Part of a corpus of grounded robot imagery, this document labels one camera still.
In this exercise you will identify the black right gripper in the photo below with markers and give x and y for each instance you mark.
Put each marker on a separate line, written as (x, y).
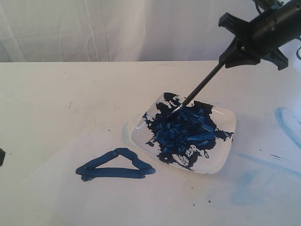
(262, 37)

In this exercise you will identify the white paper sheet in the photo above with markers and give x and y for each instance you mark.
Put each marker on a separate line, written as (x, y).
(104, 201)

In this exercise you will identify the black paintbrush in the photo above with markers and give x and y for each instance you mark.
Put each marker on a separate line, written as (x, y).
(193, 94)

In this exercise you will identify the white square paint plate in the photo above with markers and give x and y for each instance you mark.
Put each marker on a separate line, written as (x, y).
(198, 140)

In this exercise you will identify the white backdrop curtain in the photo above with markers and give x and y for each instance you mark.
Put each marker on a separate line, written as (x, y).
(116, 30)

